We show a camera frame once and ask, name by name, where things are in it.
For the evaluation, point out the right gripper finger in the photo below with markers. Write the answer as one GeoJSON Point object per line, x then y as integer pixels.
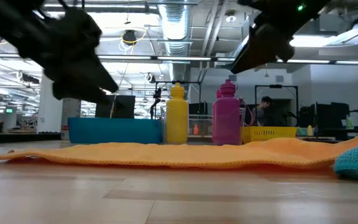
{"type": "Point", "coordinates": [256, 53]}

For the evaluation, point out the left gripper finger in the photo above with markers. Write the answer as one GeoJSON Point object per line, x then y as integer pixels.
{"type": "Point", "coordinates": [79, 91]}
{"type": "Point", "coordinates": [99, 76]}

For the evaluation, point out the bright pink squeeze bottle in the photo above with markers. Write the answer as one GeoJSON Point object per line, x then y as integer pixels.
{"type": "Point", "coordinates": [215, 105]}

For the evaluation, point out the purple squeeze bottle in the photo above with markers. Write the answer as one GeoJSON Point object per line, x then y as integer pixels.
{"type": "Point", "coordinates": [227, 118]}

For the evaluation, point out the yellow squeeze bottle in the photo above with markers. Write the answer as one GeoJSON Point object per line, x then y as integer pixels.
{"type": "Point", "coordinates": [177, 115]}

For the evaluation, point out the orange microfibre cloth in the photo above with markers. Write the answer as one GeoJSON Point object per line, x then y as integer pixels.
{"type": "Point", "coordinates": [166, 154]}

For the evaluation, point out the grey barrel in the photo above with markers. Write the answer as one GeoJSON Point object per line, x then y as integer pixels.
{"type": "Point", "coordinates": [71, 109]}

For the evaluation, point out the white pillar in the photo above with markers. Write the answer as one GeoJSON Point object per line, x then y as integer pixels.
{"type": "Point", "coordinates": [50, 115]}

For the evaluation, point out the black monitor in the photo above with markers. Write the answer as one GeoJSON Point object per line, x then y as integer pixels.
{"type": "Point", "coordinates": [126, 107]}

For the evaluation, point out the blue plastic bin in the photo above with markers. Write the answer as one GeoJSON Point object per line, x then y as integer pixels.
{"type": "Point", "coordinates": [113, 130]}

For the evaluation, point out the person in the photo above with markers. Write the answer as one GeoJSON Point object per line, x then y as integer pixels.
{"type": "Point", "coordinates": [261, 110]}

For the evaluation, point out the green exit sign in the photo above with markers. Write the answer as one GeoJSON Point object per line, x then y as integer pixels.
{"type": "Point", "coordinates": [9, 110]}

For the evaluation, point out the black bar with light strips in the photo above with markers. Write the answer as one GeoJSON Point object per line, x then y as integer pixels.
{"type": "Point", "coordinates": [182, 58]}

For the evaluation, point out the yellow plastic basket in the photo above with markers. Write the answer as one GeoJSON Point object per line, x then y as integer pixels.
{"type": "Point", "coordinates": [269, 133]}

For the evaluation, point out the clear plastic container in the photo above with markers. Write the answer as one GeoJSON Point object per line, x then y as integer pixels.
{"type": "Point", "coordinates": [202, 124]}

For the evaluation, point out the small yellow bottle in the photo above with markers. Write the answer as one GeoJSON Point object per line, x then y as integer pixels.
{"type": "Point", "coordinates": [309, 130]}

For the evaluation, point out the small orange bottle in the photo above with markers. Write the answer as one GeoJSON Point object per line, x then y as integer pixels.
{"type": "Point", "coordinates": [196, 129]}

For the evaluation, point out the desk with dark monitors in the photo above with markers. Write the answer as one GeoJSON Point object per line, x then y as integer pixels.
{"type": "Point", "coordinates": [331, 118]}

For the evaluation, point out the ribbed silver air duct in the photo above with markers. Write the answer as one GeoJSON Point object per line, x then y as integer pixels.
{"type": "Point", "coordinates": [176, 31]}

